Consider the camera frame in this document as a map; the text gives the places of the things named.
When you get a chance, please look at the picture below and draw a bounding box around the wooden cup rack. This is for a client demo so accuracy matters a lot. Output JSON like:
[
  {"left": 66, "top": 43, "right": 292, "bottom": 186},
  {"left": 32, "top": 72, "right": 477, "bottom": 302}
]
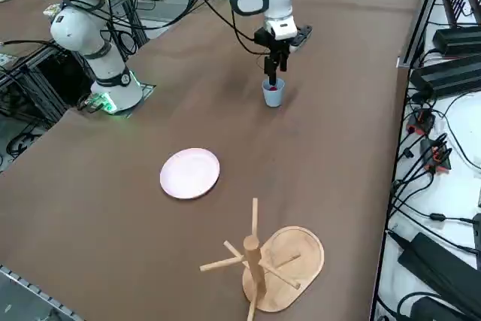
[{"left": 199, "top": 197, "right": 325, "bottom": 321}]

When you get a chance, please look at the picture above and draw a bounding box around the black power adapter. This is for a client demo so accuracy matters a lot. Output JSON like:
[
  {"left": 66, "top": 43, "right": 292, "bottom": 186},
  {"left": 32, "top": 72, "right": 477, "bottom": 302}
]
[{"left": 408, "top": 295, "right": 481, "bottom": 321}]

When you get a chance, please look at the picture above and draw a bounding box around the small printed box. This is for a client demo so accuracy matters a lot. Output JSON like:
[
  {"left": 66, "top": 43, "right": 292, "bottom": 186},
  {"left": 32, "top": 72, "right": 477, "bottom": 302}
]
[{"left": 42, "top": 2, "right": 63, "bottom": 18}]

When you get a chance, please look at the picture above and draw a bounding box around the pink round plate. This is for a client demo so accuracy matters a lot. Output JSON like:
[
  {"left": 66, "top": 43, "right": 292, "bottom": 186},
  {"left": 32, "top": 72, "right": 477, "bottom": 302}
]
[{"left": 159, "top": 147, "right": 221, "bottom": 200}]

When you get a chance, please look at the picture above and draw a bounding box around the large black power brick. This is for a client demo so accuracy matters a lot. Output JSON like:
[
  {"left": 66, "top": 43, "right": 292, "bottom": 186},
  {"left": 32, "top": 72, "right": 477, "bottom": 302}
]
[{"left": 397, "top": 231, "right": 481, "bottom": 320}]

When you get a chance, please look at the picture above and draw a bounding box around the ribbed metal rail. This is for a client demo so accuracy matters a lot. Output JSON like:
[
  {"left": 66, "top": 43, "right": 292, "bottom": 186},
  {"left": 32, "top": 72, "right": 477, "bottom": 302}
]
[{"left": 0, "top": 263, "right": 89, "bottom": 321}]

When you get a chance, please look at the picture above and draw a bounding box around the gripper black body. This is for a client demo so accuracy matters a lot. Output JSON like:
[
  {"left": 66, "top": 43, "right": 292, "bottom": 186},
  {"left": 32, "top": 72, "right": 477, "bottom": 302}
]
[{"left": 254, "top": 26, "right": 301, "bottom": 59}]

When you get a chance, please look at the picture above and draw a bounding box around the black slotted rack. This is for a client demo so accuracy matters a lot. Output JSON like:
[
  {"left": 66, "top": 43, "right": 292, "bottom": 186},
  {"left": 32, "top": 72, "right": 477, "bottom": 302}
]
[{"left": 441, "top": 0, "right": 475, "bottom": 29}]

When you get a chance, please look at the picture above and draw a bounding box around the black cable with ferrite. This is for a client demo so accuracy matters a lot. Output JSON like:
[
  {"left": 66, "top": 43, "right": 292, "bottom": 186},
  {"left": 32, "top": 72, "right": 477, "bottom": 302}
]
[{"left": 390, "top": 200, "right": 478, "bottom": 224}]

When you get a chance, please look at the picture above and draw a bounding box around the blue plastic cup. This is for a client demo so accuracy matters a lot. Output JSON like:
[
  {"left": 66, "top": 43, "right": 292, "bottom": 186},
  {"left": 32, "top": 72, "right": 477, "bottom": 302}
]
[{"left": 261, "top": 79, "right": 286, "bottom": 108}]

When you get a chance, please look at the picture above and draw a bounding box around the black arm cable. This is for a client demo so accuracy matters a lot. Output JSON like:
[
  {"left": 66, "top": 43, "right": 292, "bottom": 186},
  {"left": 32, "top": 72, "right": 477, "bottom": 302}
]
[{"left": 179, "top": 0, "right": 272, "bottom": 57}]

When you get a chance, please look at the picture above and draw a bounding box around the aluminium profile post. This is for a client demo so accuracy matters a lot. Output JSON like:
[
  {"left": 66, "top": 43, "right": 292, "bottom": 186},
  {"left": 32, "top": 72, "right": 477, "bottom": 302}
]
[{"left": 397, "top": 0, "right": 452, "bottom": 70}]

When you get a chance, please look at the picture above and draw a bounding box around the aluminium frame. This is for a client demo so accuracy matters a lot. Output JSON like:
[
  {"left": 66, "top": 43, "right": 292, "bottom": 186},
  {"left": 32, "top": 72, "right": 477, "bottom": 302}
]
[{"left": 0, "top": 41, "right": 97, "bottom": 125}]

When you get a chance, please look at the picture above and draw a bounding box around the power strip with orange switch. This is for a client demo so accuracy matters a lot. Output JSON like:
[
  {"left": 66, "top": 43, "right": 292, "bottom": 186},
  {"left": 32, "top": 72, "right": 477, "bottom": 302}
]
[
  {"left": 418, "top": 136, "right": 452, "bottom": 174},
  {"left": 407, "top": 108, "right": 437, "bottom": 136}
]

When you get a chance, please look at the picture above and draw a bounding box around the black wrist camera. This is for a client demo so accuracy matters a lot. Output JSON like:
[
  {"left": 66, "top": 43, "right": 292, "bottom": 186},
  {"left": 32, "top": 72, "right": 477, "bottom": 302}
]
[{"left": 291, "top": 25, "right": 314, "bottom": 54}]

